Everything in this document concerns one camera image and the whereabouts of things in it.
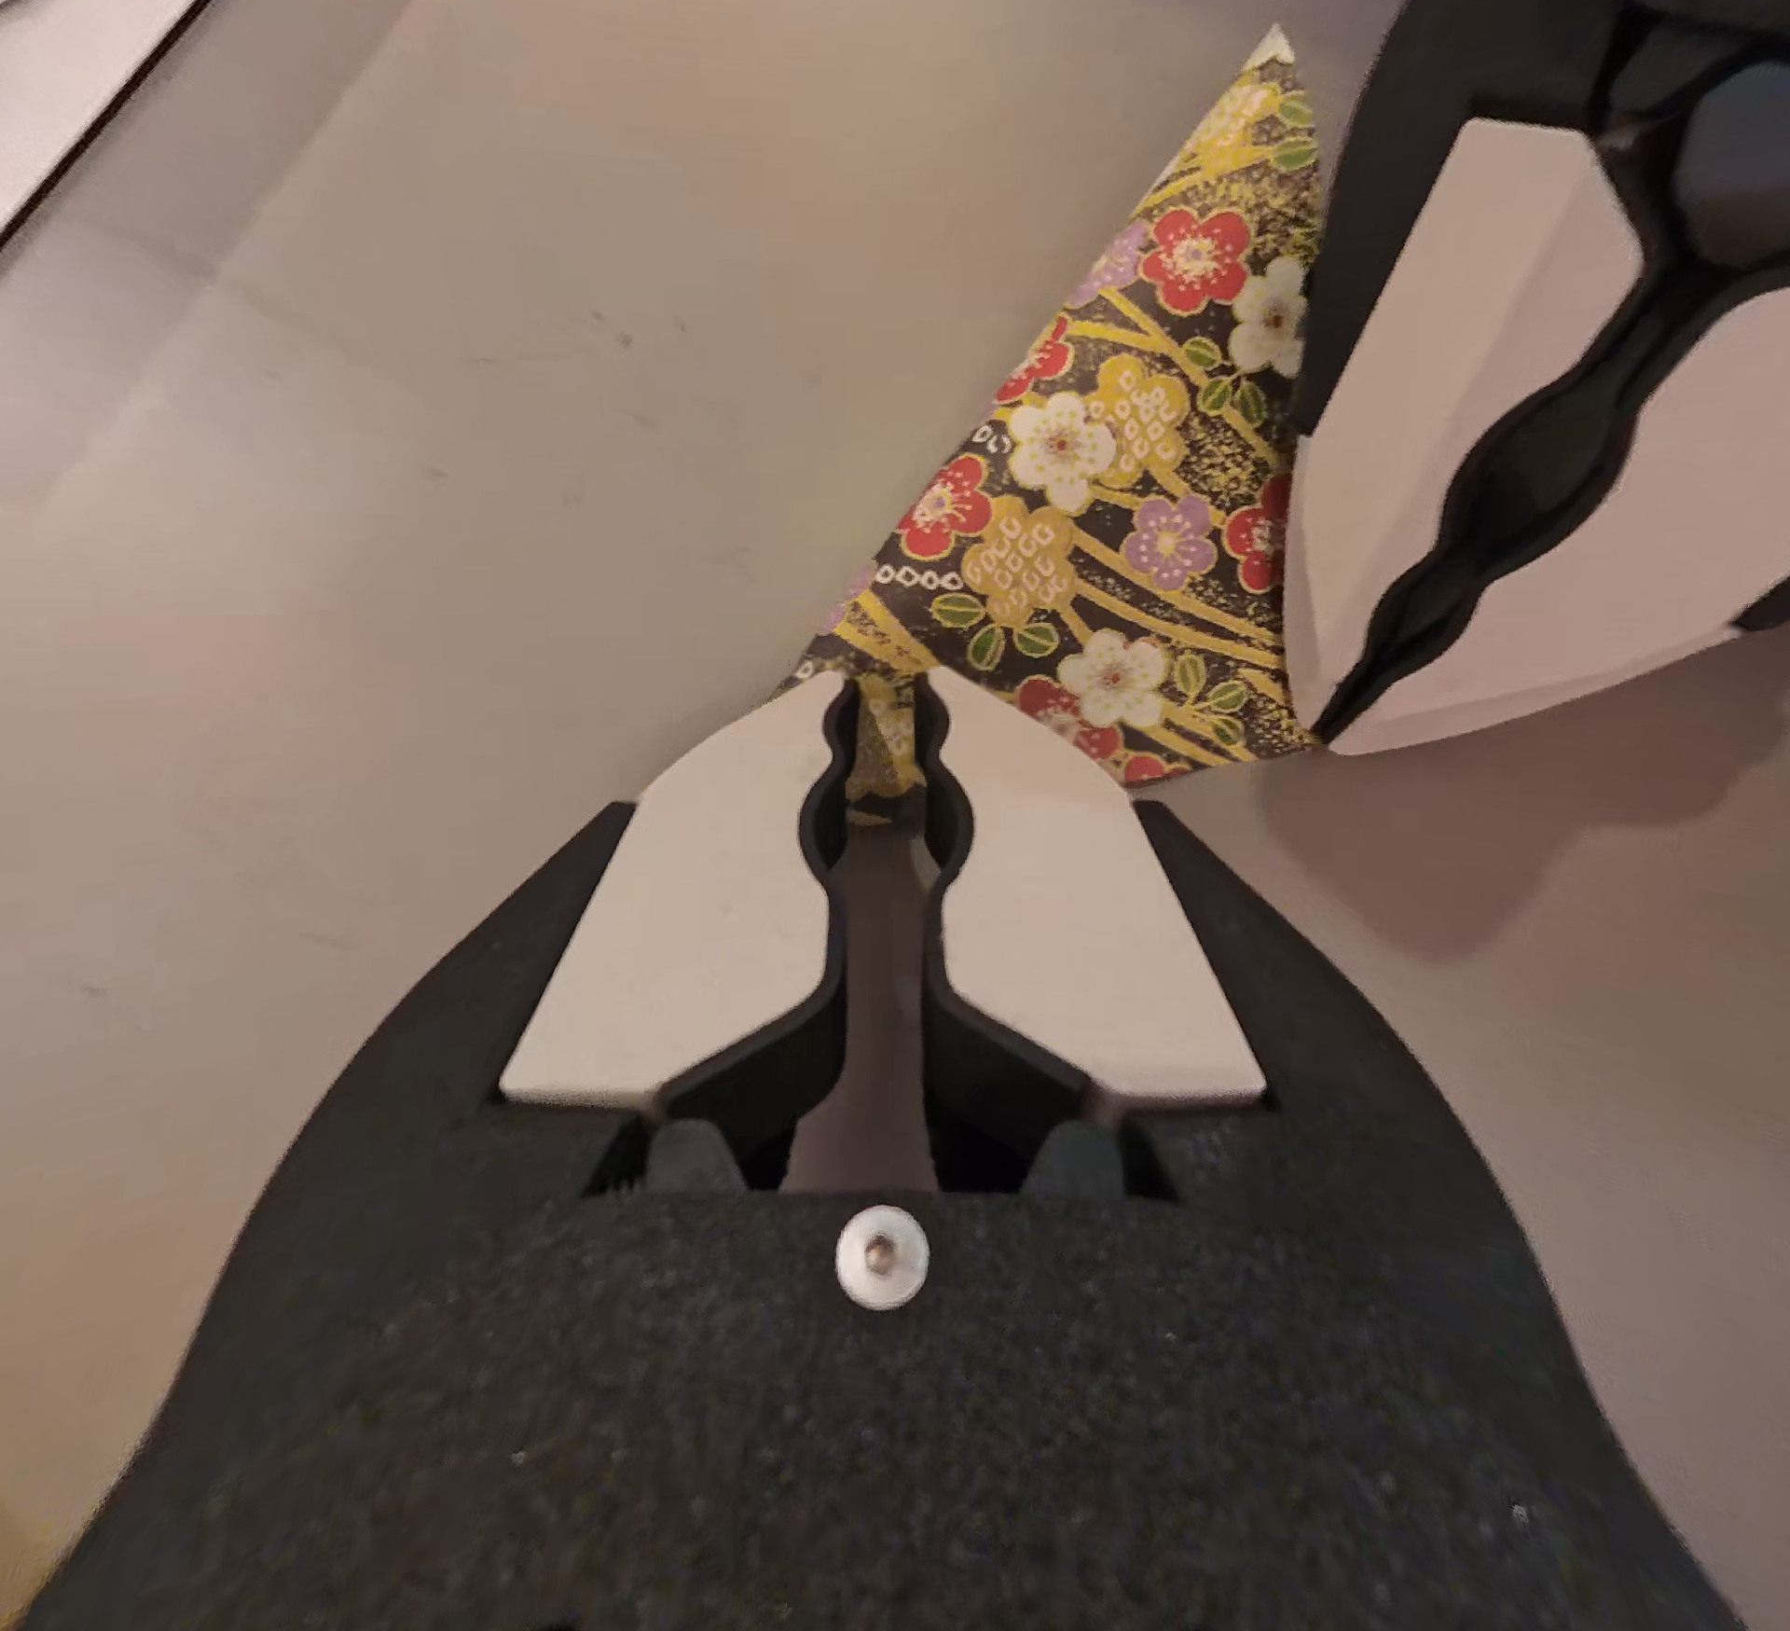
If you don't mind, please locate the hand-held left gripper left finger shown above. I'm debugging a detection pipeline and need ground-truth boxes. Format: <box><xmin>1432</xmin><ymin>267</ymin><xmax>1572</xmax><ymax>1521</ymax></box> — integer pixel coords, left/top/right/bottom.
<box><xmin>498</xmin><ymin>672</ymin><xmax>852</xmax><ymax>1189</ymax></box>

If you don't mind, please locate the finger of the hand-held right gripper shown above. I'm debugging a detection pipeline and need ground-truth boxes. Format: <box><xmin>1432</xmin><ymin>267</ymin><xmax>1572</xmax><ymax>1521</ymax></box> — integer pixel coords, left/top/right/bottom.
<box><xmin>1317</xmin><ymin>277</ymin><xmax>1790</xmax><ymax>762</ymax></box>
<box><xmin>1289</xmin><ymin>119</ymin><xmax>1679</xmax><ymax>738</ymax></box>

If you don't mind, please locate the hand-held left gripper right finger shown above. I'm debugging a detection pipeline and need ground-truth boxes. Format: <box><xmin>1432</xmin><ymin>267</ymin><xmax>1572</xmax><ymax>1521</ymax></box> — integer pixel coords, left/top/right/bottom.
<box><xmin>912</xmin><ymin>670</ymin><xmax>1267</xmax><ymax>1194</ymax></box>

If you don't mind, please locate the green floral origami paper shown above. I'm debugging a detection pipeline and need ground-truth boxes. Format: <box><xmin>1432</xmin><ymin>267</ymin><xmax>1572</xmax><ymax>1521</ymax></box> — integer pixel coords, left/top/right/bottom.
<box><xmin>775</xmin><ymin>23</ymin><xmax>1324</xmax><ymax>830</ymax></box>

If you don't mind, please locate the white tablet stand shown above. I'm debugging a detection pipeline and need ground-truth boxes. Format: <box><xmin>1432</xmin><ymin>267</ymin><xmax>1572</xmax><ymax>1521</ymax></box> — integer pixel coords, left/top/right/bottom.
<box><xmin>0</xmin><ymin>0</ymin><xmax>346</xmax><ymax>247</ymax></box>

